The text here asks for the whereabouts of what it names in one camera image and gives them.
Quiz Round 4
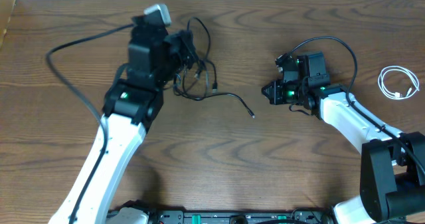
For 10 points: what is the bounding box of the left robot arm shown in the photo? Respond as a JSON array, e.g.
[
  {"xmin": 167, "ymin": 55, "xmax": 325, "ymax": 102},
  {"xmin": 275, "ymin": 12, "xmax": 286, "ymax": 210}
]
[{"xmin": 50, "ymin": 11, "xmax": 193, "ymax": 223}]

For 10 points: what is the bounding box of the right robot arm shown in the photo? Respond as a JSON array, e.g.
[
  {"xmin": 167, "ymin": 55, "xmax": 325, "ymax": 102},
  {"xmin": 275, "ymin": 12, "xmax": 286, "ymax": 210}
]
[{"xmin": 262, "ymin": 53, "xmax": 424, "ymax": 223}]

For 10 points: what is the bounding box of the white USB cable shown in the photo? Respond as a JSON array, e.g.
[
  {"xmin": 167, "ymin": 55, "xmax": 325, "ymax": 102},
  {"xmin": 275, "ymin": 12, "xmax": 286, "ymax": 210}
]
[{"xmin": 377, "ymin": 65, "xmax": 420, "ymax": 101}]

